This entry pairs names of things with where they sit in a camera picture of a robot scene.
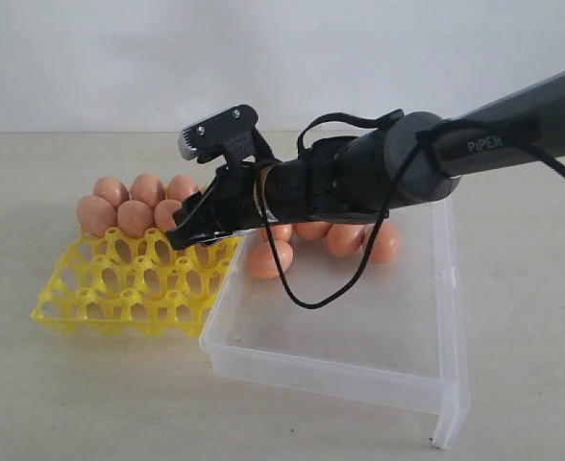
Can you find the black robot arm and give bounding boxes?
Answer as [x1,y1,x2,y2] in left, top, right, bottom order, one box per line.
[166,71,565,250]

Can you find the brown egg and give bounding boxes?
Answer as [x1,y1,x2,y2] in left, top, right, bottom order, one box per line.
[117,200,155,238]
[166,175,201,202]
[76,195,117,237]
[368,222,401,264]
[294,221,332,241]
[92,177,130,208]
[154,199,182,233]
[248,240,294,279]
[260,224,293,242]
[326,224,365,257]
[130,173,166,209]

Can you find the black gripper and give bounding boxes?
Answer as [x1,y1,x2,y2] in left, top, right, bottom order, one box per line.
[165,144,277,250]

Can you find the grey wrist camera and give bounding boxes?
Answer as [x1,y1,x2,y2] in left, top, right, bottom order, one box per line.
[178,105,258,164]

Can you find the yellow plastic egg tray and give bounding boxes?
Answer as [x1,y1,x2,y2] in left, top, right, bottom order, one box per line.
[31,228,240,337]

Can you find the clear plastic container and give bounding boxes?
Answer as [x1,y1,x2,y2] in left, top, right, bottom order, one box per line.
[199,200,470,449]

